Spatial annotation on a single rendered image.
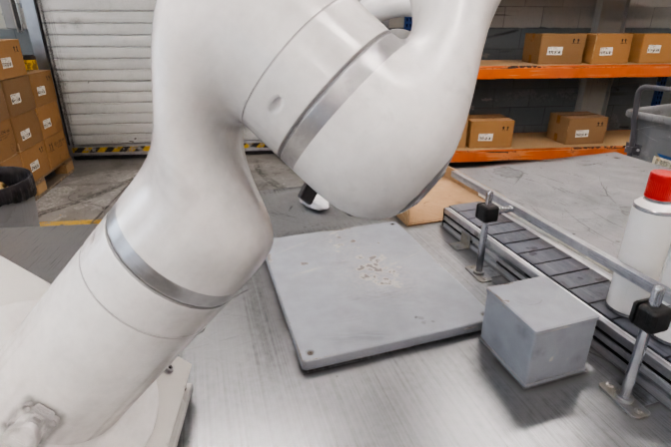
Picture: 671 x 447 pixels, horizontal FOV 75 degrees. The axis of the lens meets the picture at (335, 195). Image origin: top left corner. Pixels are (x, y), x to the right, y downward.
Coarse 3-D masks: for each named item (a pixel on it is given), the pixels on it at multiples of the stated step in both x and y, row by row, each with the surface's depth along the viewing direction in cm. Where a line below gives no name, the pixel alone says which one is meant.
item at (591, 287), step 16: (464, 208) 96; (480, 224) 88; (496, 224) 88; (512, 224) 88; (512, 240) 82; (528, 240) 82; (544, 240) 82; (528, 256) 76; (544, 256) 76; (560, 256) 76; (544, 272) 71; (560, 272) 71; (576, 272) 71; (592, 272) 71; (576, 288) 67; (592, 288) 67; (608, 288) 67; (592, 304) 63; (624, 320) 60; (656, 352) 54
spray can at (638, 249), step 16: (656, 176) 54; (656, 192) 55; (640, 208) 56; (656, 208) 55; (640, 224) 56; (656, 224) 55; (624, 240) 59; (640, 240) 57; (656, 240) 56; (624, 256) 59; (640, 256) 57; (656, 256) 56; (656, 272) 57; (624, 288) 59; (640, 288) 58; (608, 304) 62; (624, 304) 60
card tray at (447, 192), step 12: (444, 180) 126; (456, 180) 124; (432, 192) 118; (444, 192) 118; (456, 192) 118; (468, 192) 118; (420, 204) 110; (432, 204) 110; (444, 204) 110; (456, 204) 110; (396, 216) 103; (408, 216) 98; (420, 216) 103; (432, 216) 103
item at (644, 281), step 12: (468, 180) 89; (480, 192) 85; (504, 204) 79; (516, 204) 77; (528, 216) 73; (540, 228) 71; (552, 228) 68; (564, 240) 66; (576, 240) 64; (588, 252) 62; (600, 252) 61; (612, 264) 59; (624, 264) 58; (624, 276) 57; (636, 276) 56; (648, 276) 55; (648, 288) 54
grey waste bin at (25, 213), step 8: (32, 200) 198; (0, 208) 182; (8, 208) 184; (16, 208) 188; (24, 208) 192; (32, 208) 198; (0, 216) 183; (8, 216) 185; (16, 216) 189; (24, 216) 193; (32, 216) 198; (0, 224) 184; (8, 224) 186; (16, 224) 189; (24, 224) 193; (32, 224) 198
